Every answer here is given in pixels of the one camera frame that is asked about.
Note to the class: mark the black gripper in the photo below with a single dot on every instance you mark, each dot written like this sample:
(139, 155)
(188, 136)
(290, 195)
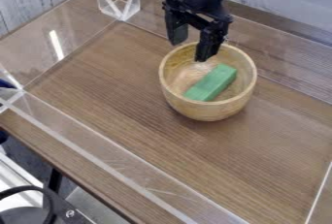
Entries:
(208, 16)

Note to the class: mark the green rectangular block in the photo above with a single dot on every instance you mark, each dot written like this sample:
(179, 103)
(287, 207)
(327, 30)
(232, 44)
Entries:
(212, 84)

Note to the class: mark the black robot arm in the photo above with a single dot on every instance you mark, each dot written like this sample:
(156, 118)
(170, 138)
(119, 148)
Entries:
(208, 16)

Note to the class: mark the light wooden bowl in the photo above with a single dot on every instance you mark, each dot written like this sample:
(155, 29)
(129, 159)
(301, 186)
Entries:
(180, 73)

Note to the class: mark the blue object at left edge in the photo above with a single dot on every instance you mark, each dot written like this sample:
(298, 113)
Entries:
(6, 84)

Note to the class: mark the black table leg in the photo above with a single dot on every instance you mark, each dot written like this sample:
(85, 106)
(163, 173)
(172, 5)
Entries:
(56, 181)

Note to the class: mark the clear acrylic corner bracket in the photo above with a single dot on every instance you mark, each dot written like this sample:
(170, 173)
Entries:
(120, 9)

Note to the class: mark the clear acrylic front wall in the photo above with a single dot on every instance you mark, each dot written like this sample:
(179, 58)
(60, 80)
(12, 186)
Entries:
(115, 120)

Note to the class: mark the grey metal base plate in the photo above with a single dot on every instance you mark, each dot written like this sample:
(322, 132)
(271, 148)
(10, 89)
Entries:
(69, 214)

